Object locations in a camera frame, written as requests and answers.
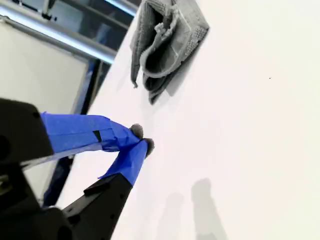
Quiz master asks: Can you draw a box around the grey striped towel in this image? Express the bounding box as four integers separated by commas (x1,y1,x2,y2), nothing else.
129,0,210,105

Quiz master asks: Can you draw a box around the white panel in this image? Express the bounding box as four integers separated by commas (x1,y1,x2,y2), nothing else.
0,21,90,116

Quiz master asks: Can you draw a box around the aluminium frame rail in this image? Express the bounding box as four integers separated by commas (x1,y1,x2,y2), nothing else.
0,3,119,65

